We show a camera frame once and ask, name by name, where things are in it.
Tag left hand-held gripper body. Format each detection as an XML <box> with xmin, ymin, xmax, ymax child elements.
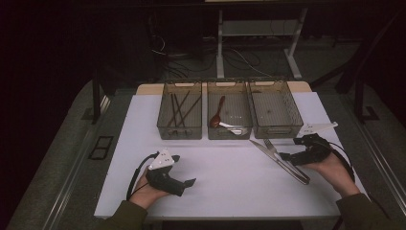
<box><xmin>145</xmin><ymin>148</ymin><xmax>186</xmax><ymax>197</ymax></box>

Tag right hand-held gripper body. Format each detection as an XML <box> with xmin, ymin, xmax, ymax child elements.
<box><xmin>289</xmin><ymin>121</ymin><xmax>339</xmax><ymax>167</ymax></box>

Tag metal forks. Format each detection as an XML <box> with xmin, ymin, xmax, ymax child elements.
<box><xmin>249</xmin><ymin>139</ymin><xmax>311</xmax><ymax>186</ymax></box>

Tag metal fork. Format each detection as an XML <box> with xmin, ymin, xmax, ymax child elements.
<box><xmin>263</xmin><ymin>138</ymin><xmax>309</xmax><ymax>181</ymax></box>

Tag smoky clear plastic bin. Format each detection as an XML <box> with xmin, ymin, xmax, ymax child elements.
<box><xmin>156</xmin><ymin>80</ymin><xmax>203</xmax><ymax>141</ymax></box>
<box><xmin>248</xmin><ymin>79</ymin><xmax>305</xmax><ymax>140</ymax></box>
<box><xmin>206</xmin><ymin>80</ymin><xmax>254</xmax><ymax>141</ymax></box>

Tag black chopstick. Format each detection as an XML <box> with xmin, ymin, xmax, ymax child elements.
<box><xmin>170</xmin><ymin>93</ymin><xmax>177</xmax><ymax>127</ymax></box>
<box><xmin>176</xmin><ymin>93</ymin><xmax>187</xmax><ymax>127</ymax></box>

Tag white ceramic spoon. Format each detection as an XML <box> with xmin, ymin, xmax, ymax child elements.
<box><xmin>218</xmin><ymin>121</ymin><xmax>248</xmax><ymax>137</ymax></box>

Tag brown wooden spoon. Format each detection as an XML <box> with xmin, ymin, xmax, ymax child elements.
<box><xmin>209</xmin><ymin>95</ymin><xmax>226</xmax><ymax>128</ymax></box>

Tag person's left hand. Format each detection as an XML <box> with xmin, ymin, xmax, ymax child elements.
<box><xmin>128</xmin><ymin>167</ymin><xmax>170</xmax><ymax>210</ymax></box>

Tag person's right hand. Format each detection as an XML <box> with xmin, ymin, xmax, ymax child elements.
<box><xmin>303</xmin><ymin>152</ymin><xmax>361</xmax><ymax>197</ymax></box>

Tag white board table cover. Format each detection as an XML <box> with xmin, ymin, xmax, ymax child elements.
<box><xmin>94</xmin><ymin>91</ymin><xmax>379</xmax><ymax>221</ymax></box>

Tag black metal stand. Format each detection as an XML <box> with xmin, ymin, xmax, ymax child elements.
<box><xmin>310</xmin><ymin>9</ymin><xmax>406</xmax><ymax>125</ymax></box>
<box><xmin>80</xmin><ymin>68</ymin><xmax>111</xmax><ymax>126</ymax></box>

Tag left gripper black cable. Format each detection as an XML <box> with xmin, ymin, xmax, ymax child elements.
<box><xmin>125</xmin><ymin>151</ymin><xmax>161</xmax><ymax>201</ymax></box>

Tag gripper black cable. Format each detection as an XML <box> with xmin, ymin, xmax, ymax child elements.
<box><xmin>328</xmin><ymin>142</ymin><xmax>356</xmax><ymax>183</ymax></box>
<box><xmin>125</xmin><ymin>151</ymin><xmax>161</xmax><ymax>201</ymax></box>

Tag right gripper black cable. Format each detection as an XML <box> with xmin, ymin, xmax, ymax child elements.
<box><xmin>328</xmin><ymin>142</ymin><xmax>356</xmax><ymax>183</ymax></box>

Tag metal floor rail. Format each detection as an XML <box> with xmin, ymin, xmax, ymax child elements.
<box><xmin>343</xmin><ymin>94</ymin><xmax>406</xmax><ymax>207</ymax></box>
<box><xmin>41</xmin><ymin>95</ymin><xmax>113</xmax><ymax>230</ymax></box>

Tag tangle of floor cables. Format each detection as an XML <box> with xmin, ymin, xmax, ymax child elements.
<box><xmin>149</xmin><ymin>34</ymin><xmax>272</xmax><ymax>81</ymax></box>

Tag white metal table frame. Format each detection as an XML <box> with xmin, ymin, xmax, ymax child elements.
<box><xmin>215</xmin><ymin>8</ymin><xmax>309</xmax><ymax>81</ymax></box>

